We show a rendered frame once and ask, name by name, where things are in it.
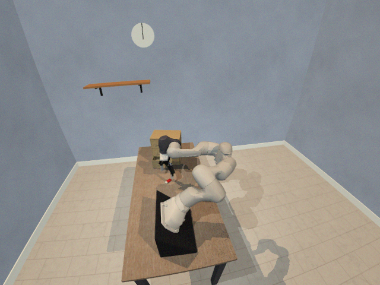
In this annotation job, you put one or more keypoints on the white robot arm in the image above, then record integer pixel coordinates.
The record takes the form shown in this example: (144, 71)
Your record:
(173, 211)

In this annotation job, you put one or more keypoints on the small wooden chest of drawers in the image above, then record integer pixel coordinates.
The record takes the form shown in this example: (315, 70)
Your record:
(175, 134)

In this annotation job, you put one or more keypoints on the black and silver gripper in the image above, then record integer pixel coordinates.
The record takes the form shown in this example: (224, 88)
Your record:
(169, 165)

